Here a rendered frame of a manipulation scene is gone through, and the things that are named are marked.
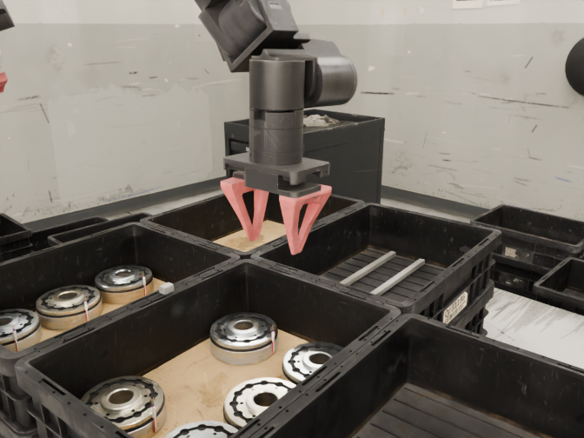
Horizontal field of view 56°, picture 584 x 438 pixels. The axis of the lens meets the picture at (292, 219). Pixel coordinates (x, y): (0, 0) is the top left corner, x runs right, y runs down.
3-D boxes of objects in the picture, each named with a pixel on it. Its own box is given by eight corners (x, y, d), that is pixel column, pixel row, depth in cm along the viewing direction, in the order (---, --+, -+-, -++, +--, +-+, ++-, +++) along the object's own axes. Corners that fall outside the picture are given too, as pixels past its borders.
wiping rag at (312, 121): (312, 129, 247) (312, 122, 246) (277, 123, 262) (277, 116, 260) (352, 122, 267) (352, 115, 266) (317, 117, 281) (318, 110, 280)
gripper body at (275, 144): (260, 164, 66) (261, 101, 63) (331, 179, 60) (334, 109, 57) (221, 174, 61) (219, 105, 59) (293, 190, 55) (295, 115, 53)
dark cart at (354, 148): (296, 335, 246) (296, 135, 217) (230, 303, 275) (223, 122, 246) (375, 292, 287) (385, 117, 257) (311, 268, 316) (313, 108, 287)
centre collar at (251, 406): (267, 421, 65) (267, 417, 64) (236, 404, 68) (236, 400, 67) (294, 401, 68) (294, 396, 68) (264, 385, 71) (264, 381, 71)
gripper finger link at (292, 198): (282, 235, 66) (282, 158, 63) (330, 249, 62) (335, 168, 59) (242, 250, 61) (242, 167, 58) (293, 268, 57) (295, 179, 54)
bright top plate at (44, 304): (56, 321, 87) (56, 318, 87) (24, 302, 93) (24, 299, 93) (111, 299, 95) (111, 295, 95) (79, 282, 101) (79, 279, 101)
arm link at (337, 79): (209, 29, 60) (253, -21, 54) (284, 33, 68) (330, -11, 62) (248, 129, 59) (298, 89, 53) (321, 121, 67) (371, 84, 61)
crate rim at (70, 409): (183, 513, 47) (182, 491, 46) (11, 381, 64) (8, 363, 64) (405, 325, 77) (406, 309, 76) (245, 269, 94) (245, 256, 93)
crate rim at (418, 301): (405, 325, 77) (406, 309, 76) (245, 269, 94) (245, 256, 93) (502, 242, 106) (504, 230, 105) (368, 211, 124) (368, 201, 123)
